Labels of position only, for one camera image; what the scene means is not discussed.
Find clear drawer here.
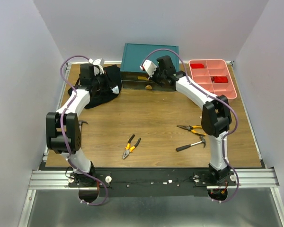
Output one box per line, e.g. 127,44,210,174
121,72,151,81
122,80,176,92

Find pink compartment tray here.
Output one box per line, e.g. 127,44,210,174
189,59,237,102

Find yellow long nose pliers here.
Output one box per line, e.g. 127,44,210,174
177,125,206,136

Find yellow black combination pliers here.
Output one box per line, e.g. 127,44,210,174
122,134,141,159

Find black handled claw hammer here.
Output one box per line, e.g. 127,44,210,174
176,135,206,152

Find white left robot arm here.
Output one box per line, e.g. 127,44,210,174
45,63,118,187

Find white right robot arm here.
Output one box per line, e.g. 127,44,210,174
145,55,232,185

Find black cloth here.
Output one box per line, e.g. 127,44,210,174
68,63,122,109

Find red block top compartment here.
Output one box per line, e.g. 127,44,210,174
190,63,204,69

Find red block compartment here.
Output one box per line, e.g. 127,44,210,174
190,63,204,69
212,76,229,84

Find red block middle compartment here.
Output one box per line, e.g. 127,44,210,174
212,76,229,84

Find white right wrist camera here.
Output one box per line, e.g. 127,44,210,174
140,60,158,78

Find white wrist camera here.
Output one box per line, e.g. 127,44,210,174
140,60,158,78
88,58,105,75

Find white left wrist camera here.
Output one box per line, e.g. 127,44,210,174
88,58,105,75

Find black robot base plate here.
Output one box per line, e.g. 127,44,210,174
66,167,237,200

